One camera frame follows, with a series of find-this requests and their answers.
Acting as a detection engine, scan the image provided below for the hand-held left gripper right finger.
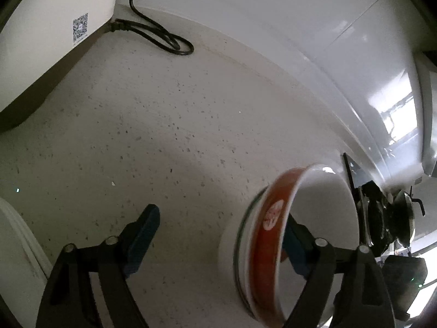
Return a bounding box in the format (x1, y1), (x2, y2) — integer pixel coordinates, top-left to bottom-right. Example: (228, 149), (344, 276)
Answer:
(282, 213), (398, 328)

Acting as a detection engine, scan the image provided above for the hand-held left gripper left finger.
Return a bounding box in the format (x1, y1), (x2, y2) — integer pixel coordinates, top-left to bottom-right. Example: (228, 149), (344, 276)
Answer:
(36, 204), (161, 328)

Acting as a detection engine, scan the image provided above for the red bowl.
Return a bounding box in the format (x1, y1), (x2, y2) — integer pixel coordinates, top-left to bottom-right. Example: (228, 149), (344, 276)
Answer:
(244, 163), (360, 328)

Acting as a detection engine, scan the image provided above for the large round floral plate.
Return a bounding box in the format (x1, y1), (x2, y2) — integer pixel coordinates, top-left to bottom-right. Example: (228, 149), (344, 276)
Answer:
(0, 196), (52, 281)

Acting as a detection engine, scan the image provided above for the black gas stove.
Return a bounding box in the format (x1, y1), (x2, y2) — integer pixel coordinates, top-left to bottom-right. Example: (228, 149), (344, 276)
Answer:
(342, 152), (427, 250)

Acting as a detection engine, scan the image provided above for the white rice cooker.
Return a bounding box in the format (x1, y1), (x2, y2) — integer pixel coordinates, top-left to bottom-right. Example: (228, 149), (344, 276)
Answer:
(0, 0), (123, 134)

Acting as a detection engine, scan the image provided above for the black power cable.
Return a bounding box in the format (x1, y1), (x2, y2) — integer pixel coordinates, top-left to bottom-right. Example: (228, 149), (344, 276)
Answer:
(109, 0), (194, 55)

